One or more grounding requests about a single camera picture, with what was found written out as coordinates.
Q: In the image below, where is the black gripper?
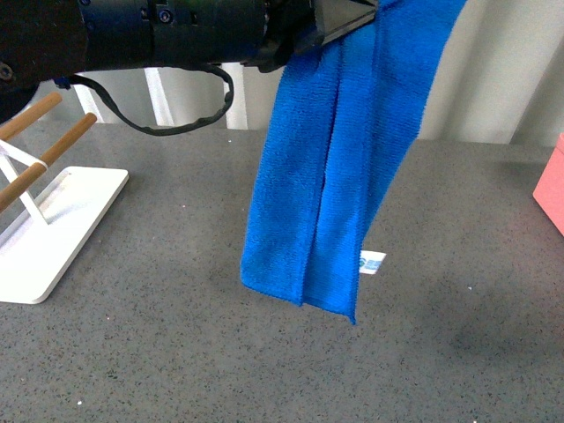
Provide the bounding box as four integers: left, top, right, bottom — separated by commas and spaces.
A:
1, 1, 315, 122

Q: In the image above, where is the black gripper finger holding cloth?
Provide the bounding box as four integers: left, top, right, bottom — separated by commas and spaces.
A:
313, 0, 378, 45

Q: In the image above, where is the blue microfiber cloth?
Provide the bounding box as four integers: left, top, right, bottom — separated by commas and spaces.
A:
241, 0, 464, 318

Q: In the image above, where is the white pleated curtain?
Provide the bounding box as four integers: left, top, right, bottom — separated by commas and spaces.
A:
72, 0, 564, 147

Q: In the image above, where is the white towel rack with wooden bars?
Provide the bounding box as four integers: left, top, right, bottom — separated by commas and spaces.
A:
1, 93, 129, 305

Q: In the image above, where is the pink box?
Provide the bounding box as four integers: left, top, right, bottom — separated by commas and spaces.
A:
533, 133, 564, 234

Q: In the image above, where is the black cable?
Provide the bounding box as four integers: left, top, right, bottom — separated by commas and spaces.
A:
55, 63, 234, 137

